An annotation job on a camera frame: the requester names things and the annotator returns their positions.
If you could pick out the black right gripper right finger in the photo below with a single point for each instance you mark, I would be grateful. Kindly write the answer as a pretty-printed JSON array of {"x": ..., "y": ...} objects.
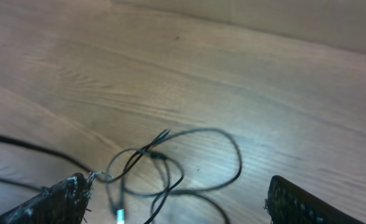
[{"x": 289, "y": 204}]

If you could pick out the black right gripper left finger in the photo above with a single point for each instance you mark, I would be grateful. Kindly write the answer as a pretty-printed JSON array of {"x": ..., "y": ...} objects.
[{"x": 63, "y": 203}]

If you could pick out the brown cardboard back panel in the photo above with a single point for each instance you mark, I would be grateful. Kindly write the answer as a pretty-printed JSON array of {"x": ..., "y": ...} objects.
[{"x": 334, "y": 24}]

